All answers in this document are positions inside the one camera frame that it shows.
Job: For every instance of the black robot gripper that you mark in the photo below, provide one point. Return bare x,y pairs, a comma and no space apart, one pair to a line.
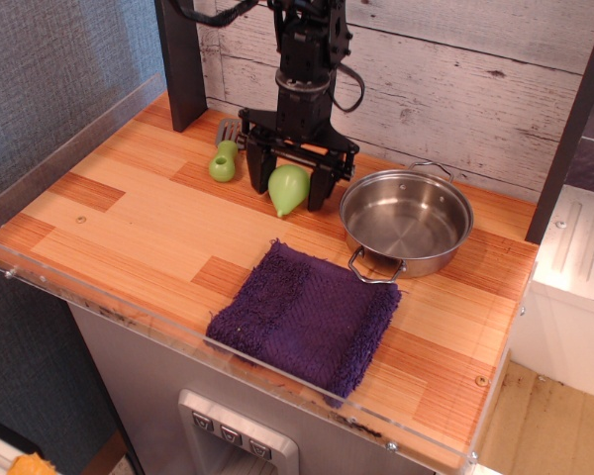
299,129

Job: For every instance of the green toy pear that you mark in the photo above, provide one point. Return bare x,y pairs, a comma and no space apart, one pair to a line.
288,187

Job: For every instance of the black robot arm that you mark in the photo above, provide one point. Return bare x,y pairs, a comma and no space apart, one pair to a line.
312,40

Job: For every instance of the purple folded towel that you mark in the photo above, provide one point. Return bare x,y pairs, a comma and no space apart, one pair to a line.
309,318

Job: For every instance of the grey toy fridge cabinet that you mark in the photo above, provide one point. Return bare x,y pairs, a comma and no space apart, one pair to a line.
191,406

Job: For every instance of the white toy sink unit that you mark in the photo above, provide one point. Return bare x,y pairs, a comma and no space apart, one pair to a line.
554,332

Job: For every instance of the yellow object bottom left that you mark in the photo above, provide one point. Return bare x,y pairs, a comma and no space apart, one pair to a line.
30,464

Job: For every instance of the green handled grey spatula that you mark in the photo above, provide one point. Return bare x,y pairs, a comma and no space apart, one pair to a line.
222,167

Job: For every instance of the metal bowl with handles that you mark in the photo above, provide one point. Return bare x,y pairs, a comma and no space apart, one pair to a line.
404,223

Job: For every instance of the dark left shelf post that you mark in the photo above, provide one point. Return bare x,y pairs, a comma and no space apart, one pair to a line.
182,62

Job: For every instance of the dark shelf post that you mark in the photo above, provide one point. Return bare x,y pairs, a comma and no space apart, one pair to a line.
568,144
182,62

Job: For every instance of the clear acrylic guard rail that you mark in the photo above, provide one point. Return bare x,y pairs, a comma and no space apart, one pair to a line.
127,220

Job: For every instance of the dark right shelf post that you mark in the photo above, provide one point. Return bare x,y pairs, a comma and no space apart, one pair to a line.
568,144

